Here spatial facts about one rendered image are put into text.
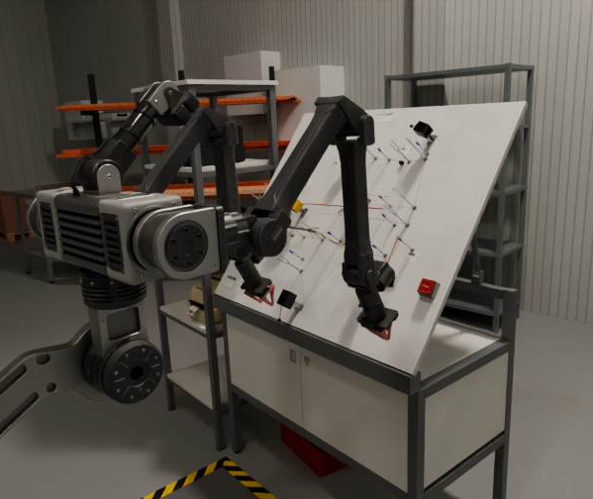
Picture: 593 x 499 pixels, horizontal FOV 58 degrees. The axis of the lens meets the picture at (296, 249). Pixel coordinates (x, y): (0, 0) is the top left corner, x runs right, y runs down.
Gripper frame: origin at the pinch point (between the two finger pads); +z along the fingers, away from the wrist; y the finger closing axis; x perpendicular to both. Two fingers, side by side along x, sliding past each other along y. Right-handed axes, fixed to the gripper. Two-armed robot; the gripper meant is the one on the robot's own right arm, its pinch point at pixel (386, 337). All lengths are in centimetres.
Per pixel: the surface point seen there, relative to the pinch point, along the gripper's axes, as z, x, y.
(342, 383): 41, -2, 35
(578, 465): 156, -63, -19
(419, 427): 41.8, 2.5, -0.1
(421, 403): 35.1, -2.3, -0.2
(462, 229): 2, -51, 0
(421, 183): -3, -68, 24
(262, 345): 44, -7, 84
